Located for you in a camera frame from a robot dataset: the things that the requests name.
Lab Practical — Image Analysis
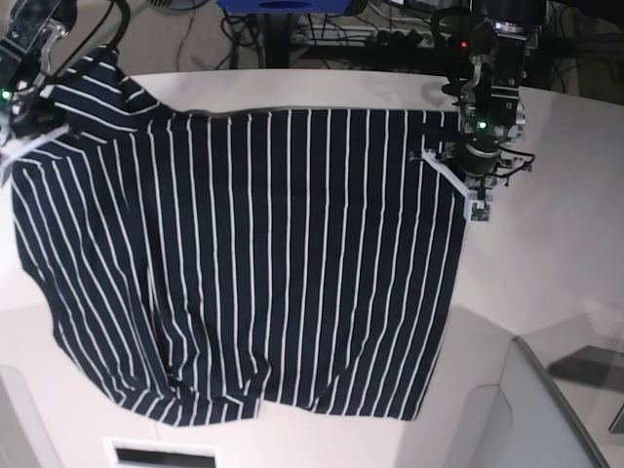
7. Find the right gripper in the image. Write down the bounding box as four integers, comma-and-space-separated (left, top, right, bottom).
10, 97, 63, 138

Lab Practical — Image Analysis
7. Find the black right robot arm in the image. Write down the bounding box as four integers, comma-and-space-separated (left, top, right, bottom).
1, 1, 132, 144

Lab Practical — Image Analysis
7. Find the navy white striped t-shirt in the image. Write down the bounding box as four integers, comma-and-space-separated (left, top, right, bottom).
11, 53, 465, 426

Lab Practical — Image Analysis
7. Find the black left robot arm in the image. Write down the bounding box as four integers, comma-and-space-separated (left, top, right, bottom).
430, 1, 546, 192

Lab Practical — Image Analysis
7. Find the blue box on stand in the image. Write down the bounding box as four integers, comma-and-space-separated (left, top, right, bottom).
216, 0, 350, 15

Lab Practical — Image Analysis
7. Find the black table leg post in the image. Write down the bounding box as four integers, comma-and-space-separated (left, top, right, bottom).
259, 14, 296, 69

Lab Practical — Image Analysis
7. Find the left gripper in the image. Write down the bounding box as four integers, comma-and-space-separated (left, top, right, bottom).
448, 136, 502, 188

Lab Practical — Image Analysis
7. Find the black power strip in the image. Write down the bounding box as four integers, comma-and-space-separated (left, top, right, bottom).
292, 26, 469, 52

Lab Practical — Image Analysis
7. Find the grey monitor edge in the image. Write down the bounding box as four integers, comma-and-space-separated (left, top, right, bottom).
500, 337, 608, 467

